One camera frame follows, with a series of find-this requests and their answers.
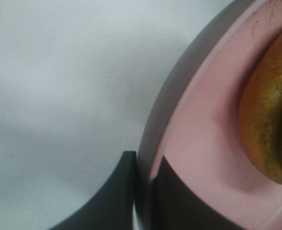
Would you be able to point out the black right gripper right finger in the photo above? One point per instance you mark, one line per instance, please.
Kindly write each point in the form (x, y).
(175, 207)

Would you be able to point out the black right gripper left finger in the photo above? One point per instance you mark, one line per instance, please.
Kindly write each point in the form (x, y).
(112, 206)

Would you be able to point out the pink round plate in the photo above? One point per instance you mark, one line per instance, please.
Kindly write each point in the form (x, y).
(193, 123)

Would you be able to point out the toy burger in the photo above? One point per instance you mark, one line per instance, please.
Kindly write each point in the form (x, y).
(260, 113)

